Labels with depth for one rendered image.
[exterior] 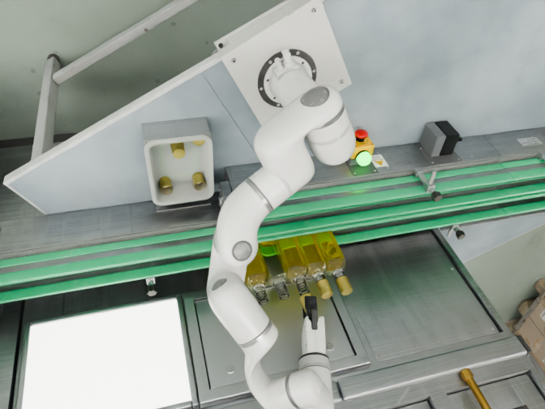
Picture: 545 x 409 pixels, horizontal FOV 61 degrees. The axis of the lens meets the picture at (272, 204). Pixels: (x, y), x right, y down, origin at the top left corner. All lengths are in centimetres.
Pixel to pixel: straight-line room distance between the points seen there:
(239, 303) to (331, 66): 64
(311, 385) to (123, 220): 71
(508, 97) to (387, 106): 44
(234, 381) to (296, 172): 62
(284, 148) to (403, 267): 88
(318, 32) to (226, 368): 88
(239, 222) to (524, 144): 117
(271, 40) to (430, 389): 99
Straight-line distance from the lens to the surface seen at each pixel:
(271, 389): 109
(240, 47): 113
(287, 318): 140
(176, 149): 127
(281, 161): 89
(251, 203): 91
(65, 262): 138
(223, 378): 131
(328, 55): 123
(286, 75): 113
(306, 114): 90
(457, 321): 158
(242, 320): 96
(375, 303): 153
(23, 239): 145
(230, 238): 90
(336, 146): 95
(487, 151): 170
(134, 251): 135
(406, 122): 156
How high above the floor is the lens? 182
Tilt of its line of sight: 43 degrees down
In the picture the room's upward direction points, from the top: 159 degrees clockwise
